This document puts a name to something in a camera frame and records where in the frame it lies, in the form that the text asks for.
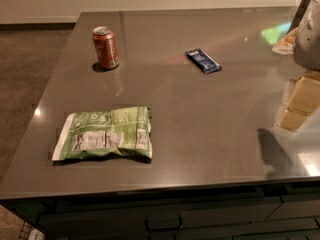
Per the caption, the green chip bag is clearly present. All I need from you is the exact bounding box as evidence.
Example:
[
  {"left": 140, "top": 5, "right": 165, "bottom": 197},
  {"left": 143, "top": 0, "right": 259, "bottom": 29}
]
[{"left": 52, "top": 107, "right": 152, "bottom": 161}]

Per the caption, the red soda can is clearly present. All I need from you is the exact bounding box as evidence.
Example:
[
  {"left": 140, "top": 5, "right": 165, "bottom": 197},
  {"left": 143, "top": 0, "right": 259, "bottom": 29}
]
[{"left": 93, "top": 26, "right": 119, "bottom": 69}]

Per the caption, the black drawer handle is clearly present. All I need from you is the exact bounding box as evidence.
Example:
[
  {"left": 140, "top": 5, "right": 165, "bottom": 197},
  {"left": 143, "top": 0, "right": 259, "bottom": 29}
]
[{"left": 144, "top": 214, "right": 183, "bottom": 233}]

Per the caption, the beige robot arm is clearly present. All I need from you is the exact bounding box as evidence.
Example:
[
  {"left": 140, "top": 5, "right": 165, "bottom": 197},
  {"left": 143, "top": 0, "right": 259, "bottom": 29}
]
[{"left": 290, "top": 0, "right": 320, "bottom": 71}]

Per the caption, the blue rxbar wrapper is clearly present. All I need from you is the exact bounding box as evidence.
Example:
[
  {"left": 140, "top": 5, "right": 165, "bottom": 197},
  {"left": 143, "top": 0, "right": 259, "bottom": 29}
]
[{"left": 185, "top": 48, "right": 222, "bottom": 74}]

